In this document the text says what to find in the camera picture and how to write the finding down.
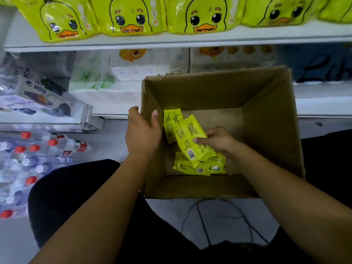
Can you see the person's left hand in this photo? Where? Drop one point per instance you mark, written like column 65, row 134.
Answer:
column 143, row 134

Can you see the person's right hand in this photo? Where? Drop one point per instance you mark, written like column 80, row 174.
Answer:
column 217, row 141

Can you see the brown cardboard box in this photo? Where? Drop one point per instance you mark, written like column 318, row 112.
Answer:
column 220, row 85

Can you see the white metal shelf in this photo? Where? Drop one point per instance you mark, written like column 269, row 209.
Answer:
column 220, row 36

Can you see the person's right forearm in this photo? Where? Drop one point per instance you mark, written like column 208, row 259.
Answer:
column 297, row 206

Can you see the person's left forearm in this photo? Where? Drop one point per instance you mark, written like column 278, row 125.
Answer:
column 93, row 217

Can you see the white pegboard shelf unit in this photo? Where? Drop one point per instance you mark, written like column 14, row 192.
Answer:
column 91, row 121

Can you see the person's black trousers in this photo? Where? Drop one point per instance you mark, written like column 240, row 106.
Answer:
column 60, row 200

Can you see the green white tissue pack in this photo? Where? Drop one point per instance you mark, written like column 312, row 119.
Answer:
column 91, row 79

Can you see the pack of red-capped bottles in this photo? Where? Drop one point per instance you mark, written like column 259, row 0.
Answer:
column 33, row 162

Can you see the MIQI boxes with fruit print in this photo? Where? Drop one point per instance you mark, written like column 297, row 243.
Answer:
column 33, row 93

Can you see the metal frame stool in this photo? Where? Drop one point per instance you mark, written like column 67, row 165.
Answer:
column 202, row 225

